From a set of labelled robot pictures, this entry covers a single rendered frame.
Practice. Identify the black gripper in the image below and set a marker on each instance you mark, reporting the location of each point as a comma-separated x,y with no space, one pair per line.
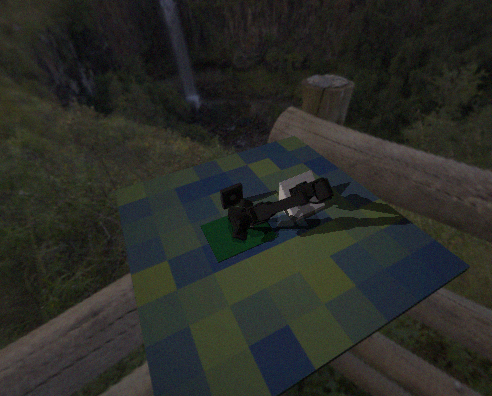
241,233

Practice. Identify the green circuit board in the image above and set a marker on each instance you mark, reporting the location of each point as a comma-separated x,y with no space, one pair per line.
220,238

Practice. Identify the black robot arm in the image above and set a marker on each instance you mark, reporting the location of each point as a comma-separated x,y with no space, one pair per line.
300,195

